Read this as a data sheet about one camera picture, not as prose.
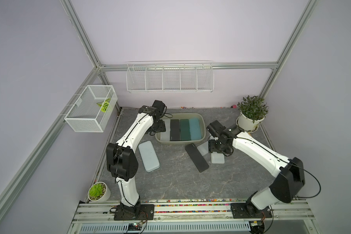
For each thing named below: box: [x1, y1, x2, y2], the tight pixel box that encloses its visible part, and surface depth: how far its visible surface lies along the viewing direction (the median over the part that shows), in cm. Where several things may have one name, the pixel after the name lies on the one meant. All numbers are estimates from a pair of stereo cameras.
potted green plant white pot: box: [235, 95, 269, 133], surface depth 98 cm
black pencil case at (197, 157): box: [184, 142, 210, 173], surface depth 93 cm
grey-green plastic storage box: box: [155, 113, 207, 144], surface depth 107 cm
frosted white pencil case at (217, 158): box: [211, 151, 225, 164], surface depth 79 cm
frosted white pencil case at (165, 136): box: [159, 118, 171, 141], surface depth 104 cm
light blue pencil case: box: [189, 117, 202, 141], surface depth 107 cm
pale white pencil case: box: [138, 140, 161, 173], surface depth 93 cm
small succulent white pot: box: [87, 181, 112, 202], surface depth 74 cm
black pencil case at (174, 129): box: [169, 118, 181, 141], surface depth 107 cm
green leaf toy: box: [96, 97, 112, 113], surface depth 83 cm
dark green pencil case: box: [179, 118, 192, 141], surface depth 107 cm
